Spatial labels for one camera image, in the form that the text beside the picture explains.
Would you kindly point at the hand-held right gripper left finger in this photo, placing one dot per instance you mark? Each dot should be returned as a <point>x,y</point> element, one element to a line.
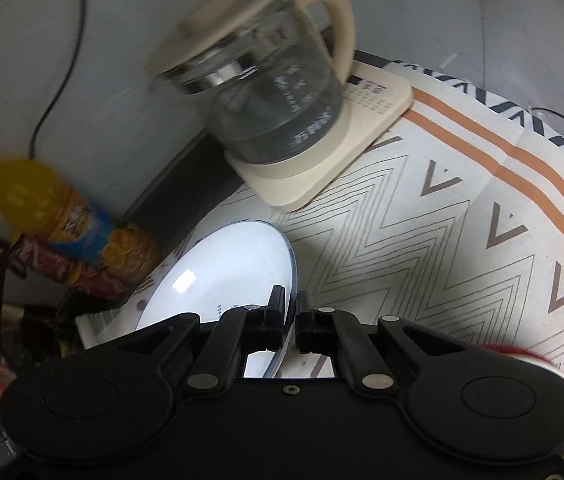
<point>276,320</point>

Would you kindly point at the patterned fringed tablecloth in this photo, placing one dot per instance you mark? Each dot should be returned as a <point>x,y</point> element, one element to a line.
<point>412,240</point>

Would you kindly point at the cream kettle base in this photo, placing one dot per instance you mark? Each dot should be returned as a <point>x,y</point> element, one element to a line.
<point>332,160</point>

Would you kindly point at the glass electric kettle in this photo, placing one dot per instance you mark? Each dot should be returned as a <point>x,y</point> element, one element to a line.
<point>262,90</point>

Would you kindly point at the red and black bowl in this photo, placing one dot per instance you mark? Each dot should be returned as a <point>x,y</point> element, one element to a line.
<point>517,351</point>

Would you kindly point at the orange juice bottle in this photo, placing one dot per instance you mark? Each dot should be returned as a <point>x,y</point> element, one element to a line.
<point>62,210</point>

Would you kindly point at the dark sauce bottle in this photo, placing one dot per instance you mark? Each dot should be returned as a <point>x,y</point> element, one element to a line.
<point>37,322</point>

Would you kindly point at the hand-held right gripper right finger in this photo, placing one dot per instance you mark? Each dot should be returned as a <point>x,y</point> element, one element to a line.
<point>303,325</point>

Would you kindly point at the white plate with blue print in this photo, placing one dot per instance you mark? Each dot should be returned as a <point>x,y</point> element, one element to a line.
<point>212,270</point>

